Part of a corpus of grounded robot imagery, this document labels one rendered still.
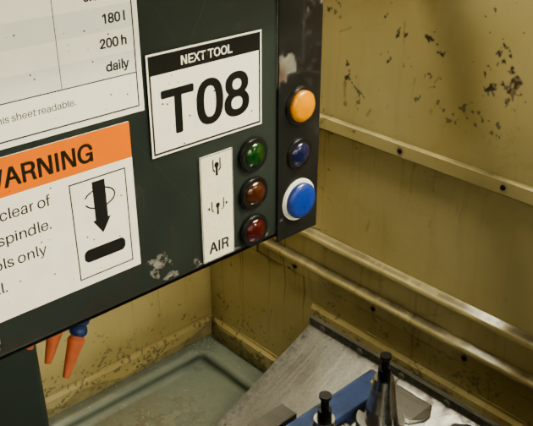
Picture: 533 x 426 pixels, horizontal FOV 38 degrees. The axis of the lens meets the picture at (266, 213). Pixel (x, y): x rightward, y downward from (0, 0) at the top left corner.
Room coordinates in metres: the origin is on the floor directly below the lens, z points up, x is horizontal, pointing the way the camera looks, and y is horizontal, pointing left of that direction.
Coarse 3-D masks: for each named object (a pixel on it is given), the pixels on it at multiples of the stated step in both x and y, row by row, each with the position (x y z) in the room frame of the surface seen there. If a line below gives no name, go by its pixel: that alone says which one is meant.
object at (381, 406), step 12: (372, 384) 0.78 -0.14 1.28; (384, 384) 0.77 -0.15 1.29; (372, 396) 0.78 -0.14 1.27; (384, 396) 0.77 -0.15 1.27; (372, 408) 0.77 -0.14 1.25; (384, 408) 0.77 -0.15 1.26; (396, 408) 0.78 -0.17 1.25; (372, 420) 0.77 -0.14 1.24; (384, 420) 0.76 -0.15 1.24; (396, 420) 0.77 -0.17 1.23
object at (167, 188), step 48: (144, 0) 0.48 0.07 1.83; (192, 0) 0.50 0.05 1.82; (240, 0) 0.53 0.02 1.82; (144, 48) 0.48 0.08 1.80; (144, 96) 0.48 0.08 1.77; (144, 144) 0.47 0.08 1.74; (240, 144) 0.53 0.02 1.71; (144, 192) 0.47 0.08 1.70; (192, 192) 0.50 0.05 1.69; (144, 240) 0.47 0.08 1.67; (192, 240) 0.50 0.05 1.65; (240, 240) 0.53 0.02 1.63; (96, 288) 0.44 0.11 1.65; (144, 288) 0.47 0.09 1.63; (0, 336) 0.40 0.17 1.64; (48, 336) 0.42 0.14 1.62
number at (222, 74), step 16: (240, 64) 0.53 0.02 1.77; (208, 80) 0.51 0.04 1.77; (224, 80) 0.52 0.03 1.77; (240, 80) 0.53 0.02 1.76; (208, 96) 0.51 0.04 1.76; (224, 96) 0.52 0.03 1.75; (240, 96) 0.53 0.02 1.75; (208, 112) 0.51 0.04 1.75; (224, 112) 0.52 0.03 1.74; (240, 112) 0.53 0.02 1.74; (208, 128) 0.51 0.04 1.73
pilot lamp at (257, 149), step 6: (258, 144) 0.54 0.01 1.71; (252, 150) 0.53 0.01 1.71; (258, 150) 0.53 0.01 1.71; (264, 150) 0.54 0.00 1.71; (246, 156) 0.53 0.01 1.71; (252, 156) 0.53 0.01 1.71; (258, 156) 0.53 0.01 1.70; (264, 156) 0.54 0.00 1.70; (246, 162) 0.53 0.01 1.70; (252, 162) 0.53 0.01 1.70; (258, 162) 0.53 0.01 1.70
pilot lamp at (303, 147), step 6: (300, 144) 0.57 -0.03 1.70; (306, 144) 0.57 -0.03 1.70; (294, 150) 0.56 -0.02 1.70; (300, 150) 0.56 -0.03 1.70; (306, 150) 0.57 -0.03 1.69; (294, 156) 0.56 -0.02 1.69; (300, 156) 0.56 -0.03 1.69; (306, 156) 0.57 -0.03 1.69; (294, 162) 0.56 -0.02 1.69; (300, 162) 0.56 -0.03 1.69
